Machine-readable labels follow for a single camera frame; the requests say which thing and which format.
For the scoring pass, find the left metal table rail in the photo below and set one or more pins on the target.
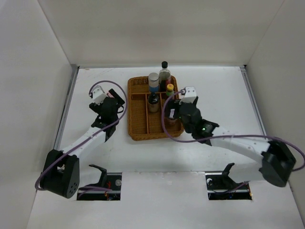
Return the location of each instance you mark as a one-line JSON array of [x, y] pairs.
[[66, 106]]

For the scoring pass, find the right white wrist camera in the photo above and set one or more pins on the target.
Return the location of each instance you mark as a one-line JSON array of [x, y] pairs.
[[189, 94]]

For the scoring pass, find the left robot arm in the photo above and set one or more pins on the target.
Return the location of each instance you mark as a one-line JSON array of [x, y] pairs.
[[61, 172]]

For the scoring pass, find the tall dark sauce bottle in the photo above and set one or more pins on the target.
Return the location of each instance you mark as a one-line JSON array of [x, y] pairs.
[[164, 76]]

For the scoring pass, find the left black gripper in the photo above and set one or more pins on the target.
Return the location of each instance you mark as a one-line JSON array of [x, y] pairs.
[[96, 108]]

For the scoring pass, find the right metal table rail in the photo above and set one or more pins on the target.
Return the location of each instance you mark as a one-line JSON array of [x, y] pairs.
[[252, 99]]

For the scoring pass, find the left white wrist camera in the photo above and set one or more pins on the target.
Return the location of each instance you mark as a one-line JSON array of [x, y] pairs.
[[98, 94]]

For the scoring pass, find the metal table rail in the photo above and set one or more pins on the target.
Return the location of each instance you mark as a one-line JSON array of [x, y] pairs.
[[252, 99], [66, 106]]

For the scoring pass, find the blue label silver cap jar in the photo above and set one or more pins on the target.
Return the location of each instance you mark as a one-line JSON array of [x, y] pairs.
[[153, 82]]

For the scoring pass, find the yellow cap chili sauce bottle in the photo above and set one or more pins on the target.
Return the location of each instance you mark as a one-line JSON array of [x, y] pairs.
[[169, 89]]

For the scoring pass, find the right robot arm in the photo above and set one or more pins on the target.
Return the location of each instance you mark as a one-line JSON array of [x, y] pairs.
[[272, 160]]

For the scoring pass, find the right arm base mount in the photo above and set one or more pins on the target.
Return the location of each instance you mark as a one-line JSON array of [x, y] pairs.
[[221, 187]]

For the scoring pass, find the black cap brown spice bottle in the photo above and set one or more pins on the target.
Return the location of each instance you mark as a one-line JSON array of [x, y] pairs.
[[153, 102]]

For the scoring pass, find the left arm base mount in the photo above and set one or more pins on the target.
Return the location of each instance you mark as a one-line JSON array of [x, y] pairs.
[[108, 187]]

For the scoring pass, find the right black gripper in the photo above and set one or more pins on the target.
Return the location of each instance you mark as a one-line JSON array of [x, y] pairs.
[[173, 104]]

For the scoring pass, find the small red label spice jar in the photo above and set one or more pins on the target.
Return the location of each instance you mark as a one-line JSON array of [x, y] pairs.
[[171, 121]]

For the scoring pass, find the brown wicker divided basket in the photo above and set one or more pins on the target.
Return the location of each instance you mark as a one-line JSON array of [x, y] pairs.
[[143, 124]]

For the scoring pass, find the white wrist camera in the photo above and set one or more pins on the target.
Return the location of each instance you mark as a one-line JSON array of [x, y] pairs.
[[98, 94], [189, 94]]

